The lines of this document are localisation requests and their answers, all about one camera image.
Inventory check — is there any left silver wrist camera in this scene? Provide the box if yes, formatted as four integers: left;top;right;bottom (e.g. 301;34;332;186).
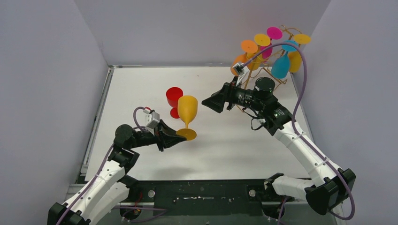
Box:
143;107;160;130

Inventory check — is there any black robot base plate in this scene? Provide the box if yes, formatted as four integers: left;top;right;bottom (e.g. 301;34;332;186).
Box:
124;179;284;218

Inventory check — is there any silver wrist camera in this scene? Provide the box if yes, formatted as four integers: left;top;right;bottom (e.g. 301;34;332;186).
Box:
143;107;160;130
232;62;250;87

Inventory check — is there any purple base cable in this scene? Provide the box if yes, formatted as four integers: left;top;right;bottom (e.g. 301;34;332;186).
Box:
112;202;167;224

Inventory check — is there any magenta wine glass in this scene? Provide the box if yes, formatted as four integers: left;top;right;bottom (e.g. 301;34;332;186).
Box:
260;27;283;61

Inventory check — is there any red wine glass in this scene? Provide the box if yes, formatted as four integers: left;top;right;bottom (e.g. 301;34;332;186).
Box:
166;87;184;119

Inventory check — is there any gold wire glass rack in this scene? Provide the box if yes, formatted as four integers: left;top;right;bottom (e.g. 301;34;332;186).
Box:
242;25;305;110

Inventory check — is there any yellow wine glass behind orange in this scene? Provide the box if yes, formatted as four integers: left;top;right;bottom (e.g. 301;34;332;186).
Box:
247;33;270;70

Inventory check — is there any cyan wine glass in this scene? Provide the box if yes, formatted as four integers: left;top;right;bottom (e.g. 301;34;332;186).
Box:
271;45;297;79

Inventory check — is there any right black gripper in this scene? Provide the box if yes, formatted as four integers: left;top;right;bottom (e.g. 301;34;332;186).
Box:
203;75;265;112

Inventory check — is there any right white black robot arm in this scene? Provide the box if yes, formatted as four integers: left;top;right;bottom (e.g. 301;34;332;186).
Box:
201;77;356;215

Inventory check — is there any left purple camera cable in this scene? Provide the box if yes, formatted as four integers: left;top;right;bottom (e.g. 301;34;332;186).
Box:
55;106;150;225

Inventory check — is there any purple camera cable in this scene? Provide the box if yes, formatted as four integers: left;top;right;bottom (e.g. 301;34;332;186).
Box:
242;43;356;221
55;106;150;225

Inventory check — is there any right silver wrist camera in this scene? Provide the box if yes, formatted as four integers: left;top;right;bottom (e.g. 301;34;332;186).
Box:
232;62;250;87

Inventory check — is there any yellow wine glass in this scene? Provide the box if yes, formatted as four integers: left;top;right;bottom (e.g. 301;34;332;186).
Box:
247;33;270;70
177;95;198;141
288;33;311;73

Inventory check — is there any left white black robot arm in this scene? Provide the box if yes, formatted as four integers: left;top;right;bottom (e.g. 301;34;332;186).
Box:
47;121;187;225

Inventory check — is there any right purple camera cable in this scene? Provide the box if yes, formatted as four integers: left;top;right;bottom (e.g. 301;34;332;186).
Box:
242;43;356;221

